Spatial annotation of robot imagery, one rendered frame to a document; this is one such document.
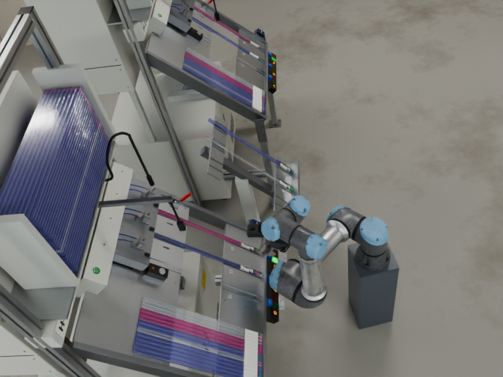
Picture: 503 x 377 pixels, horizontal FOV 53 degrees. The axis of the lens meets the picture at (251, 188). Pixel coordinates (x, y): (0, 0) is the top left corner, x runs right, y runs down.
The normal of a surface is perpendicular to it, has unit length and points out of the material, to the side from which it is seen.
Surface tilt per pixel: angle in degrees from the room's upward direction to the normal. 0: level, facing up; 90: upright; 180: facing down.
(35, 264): 90
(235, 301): 44
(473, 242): 0
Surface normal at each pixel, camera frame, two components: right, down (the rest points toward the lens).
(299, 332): -0.15, -0.63
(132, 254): 0.58, -0.51
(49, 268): -0.03, 0.77
